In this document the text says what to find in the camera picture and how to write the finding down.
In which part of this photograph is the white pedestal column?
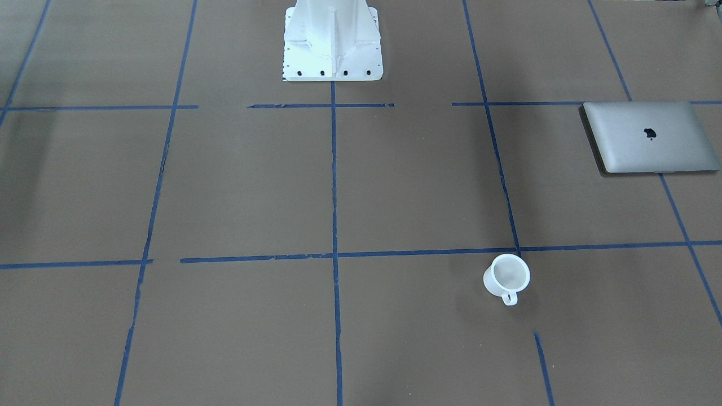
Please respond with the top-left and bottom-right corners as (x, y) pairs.
(282, 1), (384, 82)

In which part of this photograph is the white ceramic cup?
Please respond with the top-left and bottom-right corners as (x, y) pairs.
(482, 253), (531, 306)

